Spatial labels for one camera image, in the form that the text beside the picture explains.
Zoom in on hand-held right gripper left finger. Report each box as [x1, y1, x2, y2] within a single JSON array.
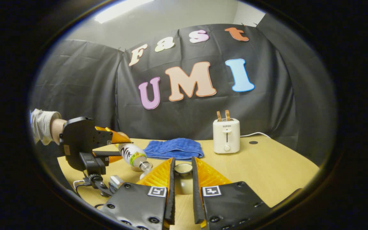
[[99, 157, 176, 230]]

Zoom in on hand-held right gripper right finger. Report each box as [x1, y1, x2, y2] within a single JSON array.
[[191, 156, 271, 230]]

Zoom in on white teacup lid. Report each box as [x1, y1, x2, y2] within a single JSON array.
[[174, 163, 195, 195]]

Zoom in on clear plastic water bottle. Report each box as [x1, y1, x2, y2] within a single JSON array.
[[118, 143, 153, 172]]

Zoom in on blue folded towel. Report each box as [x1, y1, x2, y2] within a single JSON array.
[[143, 138, 204, 161]]

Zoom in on white toaster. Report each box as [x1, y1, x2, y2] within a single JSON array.
[[213, 118, 241, 154]]

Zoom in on black backdrop cloth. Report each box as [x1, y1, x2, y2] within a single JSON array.
[[29, 14, 337, 166]]

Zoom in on thin gripper cable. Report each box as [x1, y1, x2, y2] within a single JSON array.
[[73, 179, 92, 200]]

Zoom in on white power cable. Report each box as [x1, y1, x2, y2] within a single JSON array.
[[240, 132, 271, 139]]

